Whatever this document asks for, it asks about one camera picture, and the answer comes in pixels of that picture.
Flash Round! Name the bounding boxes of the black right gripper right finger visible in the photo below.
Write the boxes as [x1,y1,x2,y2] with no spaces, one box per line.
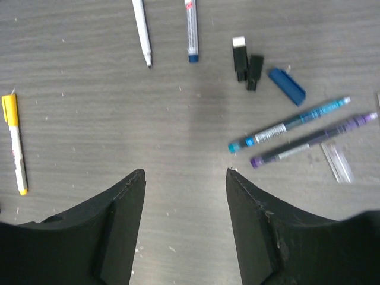
[226,169,379,284]

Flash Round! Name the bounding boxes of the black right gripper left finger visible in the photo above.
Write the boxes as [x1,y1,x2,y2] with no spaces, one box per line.
[17,169,146,284]

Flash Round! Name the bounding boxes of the white pen yellow end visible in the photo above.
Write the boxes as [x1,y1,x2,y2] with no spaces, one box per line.
[1,93,29,195]

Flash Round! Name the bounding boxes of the white pen blue end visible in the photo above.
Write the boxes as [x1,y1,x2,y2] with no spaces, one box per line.
[184,0,199,63]

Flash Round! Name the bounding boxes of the purple gel pen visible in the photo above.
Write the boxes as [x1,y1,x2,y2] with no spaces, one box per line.
[250,112,378,169]

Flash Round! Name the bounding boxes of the clear pen cap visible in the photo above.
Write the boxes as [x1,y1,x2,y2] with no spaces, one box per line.
[376,92,380,110]
[321,141,354,183]

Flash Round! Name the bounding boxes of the cyan gel pen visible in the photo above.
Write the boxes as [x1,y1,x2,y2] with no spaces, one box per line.
[228,96,351,153]

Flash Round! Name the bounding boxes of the dark blue pen cap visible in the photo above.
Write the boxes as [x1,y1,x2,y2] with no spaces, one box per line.
[268,68,306,106]

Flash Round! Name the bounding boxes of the black pen cap white end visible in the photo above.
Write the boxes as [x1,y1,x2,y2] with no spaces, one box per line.
[232,36,248,82]

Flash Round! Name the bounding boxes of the white pen black tip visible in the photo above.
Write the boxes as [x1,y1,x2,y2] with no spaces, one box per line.
[132,0,153,68]

